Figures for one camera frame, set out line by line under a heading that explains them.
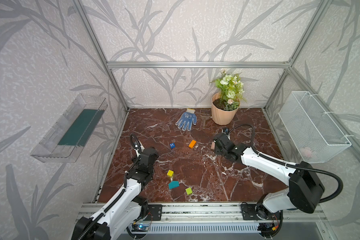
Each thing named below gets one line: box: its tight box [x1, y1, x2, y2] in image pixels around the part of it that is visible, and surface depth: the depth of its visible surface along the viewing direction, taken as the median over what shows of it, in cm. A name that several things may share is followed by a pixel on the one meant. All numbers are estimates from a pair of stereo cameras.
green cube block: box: [185, 187, 193, 195], surface depth 82 cm
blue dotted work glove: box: [175, 108, 197, 131], surface depth 114 cm
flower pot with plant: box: [210, 69, 247, 125], surface depth 99 cm
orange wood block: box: [188, 139, 197, 149], surface depth 101 cm
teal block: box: [168, 181, 180, 190], surface depth 84 cm
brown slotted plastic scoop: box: [199, 108, 212, 129], surface depth 117 cm
